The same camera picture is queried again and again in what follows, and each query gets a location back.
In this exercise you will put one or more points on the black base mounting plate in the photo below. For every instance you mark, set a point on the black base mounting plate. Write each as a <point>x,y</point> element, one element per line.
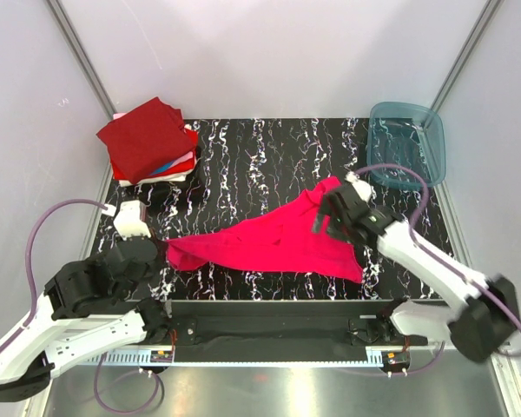
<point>271,333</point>

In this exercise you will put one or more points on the right aluminium corner post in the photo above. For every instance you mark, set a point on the right aluminium corner post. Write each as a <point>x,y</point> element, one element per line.
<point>476,34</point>

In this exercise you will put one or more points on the aluminium frame rail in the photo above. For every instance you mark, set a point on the aluminium frame rail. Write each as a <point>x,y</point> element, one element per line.
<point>160,356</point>

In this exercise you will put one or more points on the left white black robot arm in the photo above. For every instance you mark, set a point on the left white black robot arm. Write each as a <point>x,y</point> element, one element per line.
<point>76,320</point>

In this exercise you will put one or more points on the folded dark red t shirt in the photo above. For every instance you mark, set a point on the folded dark red t shirt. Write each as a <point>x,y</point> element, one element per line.
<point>146,139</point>

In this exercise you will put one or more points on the black marble pattern mat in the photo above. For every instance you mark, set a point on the black marble pattern mat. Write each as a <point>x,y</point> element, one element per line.
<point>247,168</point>

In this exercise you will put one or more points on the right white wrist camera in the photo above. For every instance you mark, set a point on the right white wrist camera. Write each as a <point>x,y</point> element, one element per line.
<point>363,188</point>

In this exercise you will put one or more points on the aluminium corner post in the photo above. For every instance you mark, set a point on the aluminium corner post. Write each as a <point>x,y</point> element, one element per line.
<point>476,34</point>
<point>74,42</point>

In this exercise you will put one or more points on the stack of folded t shirts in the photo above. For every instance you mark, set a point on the stack of folded t shirts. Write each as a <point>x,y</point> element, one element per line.
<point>175,171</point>

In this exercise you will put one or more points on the teal translucent plastic bin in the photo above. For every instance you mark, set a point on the teal translucent plastic bin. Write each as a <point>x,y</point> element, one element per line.
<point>408,135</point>

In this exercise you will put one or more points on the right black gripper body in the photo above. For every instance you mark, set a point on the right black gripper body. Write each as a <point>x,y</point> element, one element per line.
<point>338,220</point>

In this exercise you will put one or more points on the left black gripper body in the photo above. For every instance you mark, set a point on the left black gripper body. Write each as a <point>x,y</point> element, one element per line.
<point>157,261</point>

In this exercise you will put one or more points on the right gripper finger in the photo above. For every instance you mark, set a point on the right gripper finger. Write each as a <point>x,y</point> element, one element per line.
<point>324,220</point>
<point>339,235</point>

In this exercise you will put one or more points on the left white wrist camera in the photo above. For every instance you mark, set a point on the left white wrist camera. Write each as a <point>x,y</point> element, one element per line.
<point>129,219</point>

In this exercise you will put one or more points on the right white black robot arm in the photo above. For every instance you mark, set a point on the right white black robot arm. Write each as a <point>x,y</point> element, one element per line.
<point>480,313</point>

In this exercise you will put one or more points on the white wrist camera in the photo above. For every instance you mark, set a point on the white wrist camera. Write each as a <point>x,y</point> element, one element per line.
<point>363,188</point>
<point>129,219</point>

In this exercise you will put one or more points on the left aluminium corner post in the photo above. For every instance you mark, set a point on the left aluminium corner post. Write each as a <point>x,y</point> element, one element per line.
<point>74,42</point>

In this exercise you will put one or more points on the bright pink t shirt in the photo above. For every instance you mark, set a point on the bright pink t shirt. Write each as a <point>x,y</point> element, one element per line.
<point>279,241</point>

